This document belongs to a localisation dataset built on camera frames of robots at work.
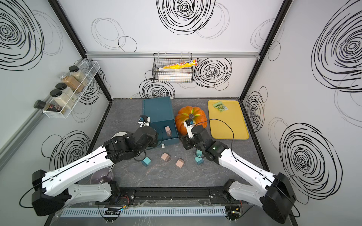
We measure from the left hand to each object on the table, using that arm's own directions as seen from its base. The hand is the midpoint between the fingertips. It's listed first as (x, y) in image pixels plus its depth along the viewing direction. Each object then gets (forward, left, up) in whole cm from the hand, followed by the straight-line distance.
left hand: (156, 134), depth 71 cm
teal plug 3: (-5, -24, -21) cm, 33 cm away
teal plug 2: (-1, -24, -21) cm, 32 cm away
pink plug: (-3, -3, -22) cm, 22 cm away
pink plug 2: (-7, -12, -22) cm, 26 cm away
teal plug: (-6, +8, -22) cm, 24 cm away
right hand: (+2, -14, -5) cm, 15 cm away
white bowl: (+11, +29, -20) cm, 37 cm away
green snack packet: (+41, -44, -23) cm, 64 cm away
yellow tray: (+2, -36, +8) cm, 37 cm away
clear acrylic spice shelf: (+43, +50, +9) cm, 67 cm away
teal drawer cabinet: (+16, 0, -1) cm, 16 cm away
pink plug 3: (+6, -5, -5) cm, 10 cm away
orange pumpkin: (+22, -24, -11) cm, 34 cm away
